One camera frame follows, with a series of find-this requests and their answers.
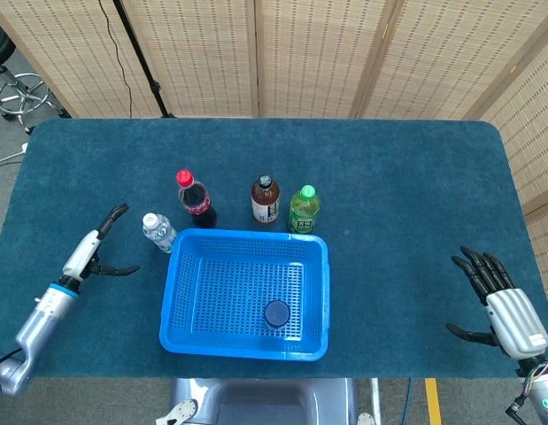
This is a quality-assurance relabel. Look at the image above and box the green cap drink bottle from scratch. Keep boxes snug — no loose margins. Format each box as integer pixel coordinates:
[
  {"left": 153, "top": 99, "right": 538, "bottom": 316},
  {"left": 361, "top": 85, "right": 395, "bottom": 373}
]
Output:
[{"left": 287, "top": 184, "right": 321, "bottom": 235}]

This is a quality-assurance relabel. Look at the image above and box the teal table mat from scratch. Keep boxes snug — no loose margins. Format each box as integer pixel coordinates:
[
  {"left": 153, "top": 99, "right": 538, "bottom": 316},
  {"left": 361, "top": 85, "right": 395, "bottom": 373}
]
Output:
[{"left": 0, "top": 118, "right": 548, "bottom": 380}]

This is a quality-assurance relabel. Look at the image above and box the thin black hanging cable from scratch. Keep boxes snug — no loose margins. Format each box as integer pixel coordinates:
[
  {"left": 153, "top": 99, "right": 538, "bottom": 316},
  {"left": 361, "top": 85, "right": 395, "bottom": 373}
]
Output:
[{"left": 97, "top": 0, "right": 133, "bottom": 119}]

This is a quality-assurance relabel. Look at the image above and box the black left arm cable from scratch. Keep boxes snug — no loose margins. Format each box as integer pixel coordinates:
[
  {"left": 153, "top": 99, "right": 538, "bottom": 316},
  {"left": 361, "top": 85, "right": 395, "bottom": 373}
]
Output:
[{"left": 0, "top": 347, "right": 26, "bottom": 367}]

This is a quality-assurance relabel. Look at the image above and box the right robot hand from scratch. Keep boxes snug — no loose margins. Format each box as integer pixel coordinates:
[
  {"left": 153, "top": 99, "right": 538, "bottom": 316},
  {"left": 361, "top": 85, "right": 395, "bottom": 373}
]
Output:
[{"left": 445, "top": 246, "right": 548, "bottom": 362}]

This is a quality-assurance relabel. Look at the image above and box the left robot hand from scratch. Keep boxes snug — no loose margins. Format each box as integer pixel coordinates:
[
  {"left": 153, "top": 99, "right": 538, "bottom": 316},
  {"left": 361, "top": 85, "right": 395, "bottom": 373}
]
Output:
[{"left": 60, "top": 203, "right": 141, "bottom": 284}]

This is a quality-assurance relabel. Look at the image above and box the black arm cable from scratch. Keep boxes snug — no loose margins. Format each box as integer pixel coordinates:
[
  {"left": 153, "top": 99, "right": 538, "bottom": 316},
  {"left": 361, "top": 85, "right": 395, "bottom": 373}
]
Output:
[
  {"left": 506, "top": 396, "right": 525, "bottom": 425},
  {"left": 0, "top": 347, "right": 26, "bottom": 367}
]

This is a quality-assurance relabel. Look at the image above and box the blue plastic basket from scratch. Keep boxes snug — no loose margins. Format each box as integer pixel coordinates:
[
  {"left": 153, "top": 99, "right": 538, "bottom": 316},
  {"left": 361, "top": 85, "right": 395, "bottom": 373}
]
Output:
[{"left": 158, "top": 228, "right": 331, "bottom": 362}]

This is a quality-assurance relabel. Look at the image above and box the clear water bottle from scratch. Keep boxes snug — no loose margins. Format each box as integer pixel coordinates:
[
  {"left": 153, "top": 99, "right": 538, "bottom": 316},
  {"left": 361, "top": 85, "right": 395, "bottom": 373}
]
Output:
[{"left": 142, "top": 212, "right": 178, "bottom": 254}]

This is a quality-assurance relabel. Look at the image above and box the yellow floor tape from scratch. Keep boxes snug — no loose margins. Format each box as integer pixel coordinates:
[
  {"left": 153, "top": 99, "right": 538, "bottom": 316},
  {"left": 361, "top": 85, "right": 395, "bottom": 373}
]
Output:
[{"left": 424, "top": 378, "right": 443, "bottom": 425}]

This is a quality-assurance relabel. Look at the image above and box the blue floor cable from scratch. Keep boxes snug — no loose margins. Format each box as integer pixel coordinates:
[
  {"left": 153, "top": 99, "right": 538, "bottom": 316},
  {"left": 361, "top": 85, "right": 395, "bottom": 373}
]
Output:
[{"left": 401, "top": 378, "right": 414, "bottom": 425}]

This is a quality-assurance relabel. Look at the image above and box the grey robot torso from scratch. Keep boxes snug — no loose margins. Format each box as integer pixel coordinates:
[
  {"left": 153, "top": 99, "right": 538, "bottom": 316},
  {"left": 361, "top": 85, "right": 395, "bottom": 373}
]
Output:
[{"left": 156, "top": 378, "right": 376, "bottom": 425}]

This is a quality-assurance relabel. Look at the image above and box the bamboo folding screen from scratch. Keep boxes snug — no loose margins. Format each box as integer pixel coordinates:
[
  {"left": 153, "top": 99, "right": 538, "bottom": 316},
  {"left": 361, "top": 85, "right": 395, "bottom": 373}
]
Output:
[{"left": 0, "top": 0, "right": 548, "bottom": 311}]

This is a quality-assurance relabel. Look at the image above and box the white bottle blue cap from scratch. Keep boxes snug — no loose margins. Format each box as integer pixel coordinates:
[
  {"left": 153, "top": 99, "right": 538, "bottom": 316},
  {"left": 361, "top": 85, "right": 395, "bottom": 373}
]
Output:
[{"left": 263, "top": 300, "right": 290, "bottom": 328}]

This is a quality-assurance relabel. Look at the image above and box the black stool chrome base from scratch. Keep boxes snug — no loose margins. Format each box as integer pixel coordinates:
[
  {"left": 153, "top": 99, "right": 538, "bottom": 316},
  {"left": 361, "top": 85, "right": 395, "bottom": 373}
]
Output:
[{"left": 0, "top": 15, "right": 72, "bottom": 135}]

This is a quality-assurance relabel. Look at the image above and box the red cap cola bottle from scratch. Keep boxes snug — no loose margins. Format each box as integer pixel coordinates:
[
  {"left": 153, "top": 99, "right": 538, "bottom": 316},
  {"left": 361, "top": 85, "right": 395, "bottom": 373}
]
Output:
[{"left": 175, "top": 169, "right": 218, "bottom": 229}]

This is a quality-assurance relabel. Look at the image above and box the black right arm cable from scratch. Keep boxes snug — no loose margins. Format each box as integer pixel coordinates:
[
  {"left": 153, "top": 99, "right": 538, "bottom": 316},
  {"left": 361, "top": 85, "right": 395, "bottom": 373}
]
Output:
[{"left": 506, "top": 396, "right": 525, "bottom": 425}]

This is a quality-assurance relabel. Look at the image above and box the white table leg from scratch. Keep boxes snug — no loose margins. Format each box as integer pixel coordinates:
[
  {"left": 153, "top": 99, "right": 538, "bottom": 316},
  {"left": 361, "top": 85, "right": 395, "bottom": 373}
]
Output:
[{"left": 369, "top": 378, "right": 382, "bottom": 425}]

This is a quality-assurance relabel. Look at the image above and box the black tripod stand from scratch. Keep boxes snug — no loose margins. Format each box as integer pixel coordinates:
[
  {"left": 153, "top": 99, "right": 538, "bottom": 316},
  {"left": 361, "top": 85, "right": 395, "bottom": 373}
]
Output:
[{"left": 112, "top": 0, "right": 176, "bottom": 119}]

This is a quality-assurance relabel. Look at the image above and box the black cap tea bottle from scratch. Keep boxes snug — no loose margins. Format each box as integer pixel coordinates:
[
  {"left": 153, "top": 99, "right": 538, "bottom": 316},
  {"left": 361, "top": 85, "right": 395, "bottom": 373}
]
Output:
[{"left": 251, "top": 174, "right": 282, "bottom": 226}]

